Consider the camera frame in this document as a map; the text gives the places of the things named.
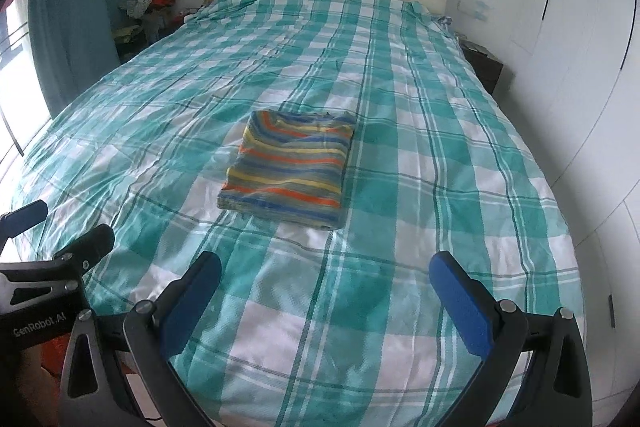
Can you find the teal checked bedspread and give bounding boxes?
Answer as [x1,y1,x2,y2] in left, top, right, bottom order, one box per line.
[10,0,586,427]

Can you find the multicolour striped sweater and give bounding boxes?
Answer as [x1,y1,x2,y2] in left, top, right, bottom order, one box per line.
[216,109,357,232]

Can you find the person's orange pants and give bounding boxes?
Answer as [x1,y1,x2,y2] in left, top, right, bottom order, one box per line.
[40,339,68,375]

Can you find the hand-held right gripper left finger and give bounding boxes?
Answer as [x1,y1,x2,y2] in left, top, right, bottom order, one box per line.
[60,251,223,427]

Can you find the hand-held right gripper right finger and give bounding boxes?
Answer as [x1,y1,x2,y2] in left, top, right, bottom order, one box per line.
[428,251,593,427]

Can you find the pile of clothes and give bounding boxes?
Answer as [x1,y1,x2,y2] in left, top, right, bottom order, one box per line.
[112,0,183,58]

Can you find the dark nightstand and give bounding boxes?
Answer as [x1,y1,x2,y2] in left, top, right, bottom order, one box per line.
[457,39,505,96]

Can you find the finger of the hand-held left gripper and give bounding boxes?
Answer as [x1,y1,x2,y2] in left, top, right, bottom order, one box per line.
[52,224,116,271]
[0,200,49,241]

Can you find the window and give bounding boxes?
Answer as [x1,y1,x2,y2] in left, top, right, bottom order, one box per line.
[0,0,51,168]

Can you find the white wardrobe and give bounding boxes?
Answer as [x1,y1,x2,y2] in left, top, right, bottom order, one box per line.
[505,0,640,358]

